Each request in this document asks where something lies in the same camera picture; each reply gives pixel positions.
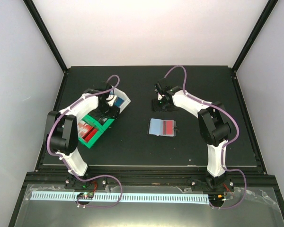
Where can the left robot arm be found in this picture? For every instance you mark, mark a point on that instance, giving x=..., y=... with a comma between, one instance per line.
x=61, y=130

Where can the clear white plastic bin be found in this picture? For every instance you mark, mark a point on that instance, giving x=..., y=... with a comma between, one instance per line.
x=122, y=95

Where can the black aluminium front rail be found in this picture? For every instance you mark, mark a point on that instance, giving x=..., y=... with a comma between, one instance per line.
x=148, y=178

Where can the small circuit board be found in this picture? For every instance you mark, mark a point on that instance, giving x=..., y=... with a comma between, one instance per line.
x=85, y=196
x=217, y=197

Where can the red credit card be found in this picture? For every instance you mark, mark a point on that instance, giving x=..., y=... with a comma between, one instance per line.
x=168, y=128

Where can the clear acrylic sheet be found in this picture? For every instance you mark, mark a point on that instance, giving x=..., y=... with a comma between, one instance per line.
x=243, y=208

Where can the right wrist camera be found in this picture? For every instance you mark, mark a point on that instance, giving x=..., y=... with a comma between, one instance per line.
x=159, y=95

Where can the left small circuit board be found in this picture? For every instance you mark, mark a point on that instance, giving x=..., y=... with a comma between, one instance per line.
x=85, y=196

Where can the right black frame post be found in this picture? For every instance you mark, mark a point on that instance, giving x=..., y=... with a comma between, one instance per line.
x=265, y=14

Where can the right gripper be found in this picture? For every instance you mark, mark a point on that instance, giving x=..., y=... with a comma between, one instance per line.
x=155, y=107

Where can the green plastic bin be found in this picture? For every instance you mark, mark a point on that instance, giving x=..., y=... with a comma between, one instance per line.
x=88, y=119
x=88, y=135

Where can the black cards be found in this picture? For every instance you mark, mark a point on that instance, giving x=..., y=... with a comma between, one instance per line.
x=100, y=118

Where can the left black frame post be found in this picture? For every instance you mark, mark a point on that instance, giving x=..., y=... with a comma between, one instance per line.
x=45, y=33

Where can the right small circuit board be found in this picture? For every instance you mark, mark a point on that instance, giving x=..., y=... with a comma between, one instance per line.
x=217, y=197

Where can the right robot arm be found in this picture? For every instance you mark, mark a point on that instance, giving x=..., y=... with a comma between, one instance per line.
x=217, y=127

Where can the blue cards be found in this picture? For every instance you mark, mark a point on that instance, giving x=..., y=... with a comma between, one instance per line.
x=118, y=101

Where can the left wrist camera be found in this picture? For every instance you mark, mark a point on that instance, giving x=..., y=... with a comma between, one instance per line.
x=111, y=99

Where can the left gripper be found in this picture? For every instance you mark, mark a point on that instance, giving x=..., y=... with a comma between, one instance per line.
x=115, y=113

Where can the black frame post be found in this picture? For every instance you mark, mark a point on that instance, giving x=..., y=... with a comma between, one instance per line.
x=265, y=14
x=45, y=33

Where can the white slotted cable duct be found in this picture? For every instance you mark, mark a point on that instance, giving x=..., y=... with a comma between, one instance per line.
x=123, y=197

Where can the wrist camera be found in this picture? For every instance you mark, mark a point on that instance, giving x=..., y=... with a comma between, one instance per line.
x=111, y=99
x=159, y=95

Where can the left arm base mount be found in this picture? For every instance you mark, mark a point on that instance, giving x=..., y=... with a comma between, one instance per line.
x=85, y=183

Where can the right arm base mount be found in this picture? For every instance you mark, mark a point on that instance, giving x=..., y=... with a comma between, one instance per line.
x=211, y=184

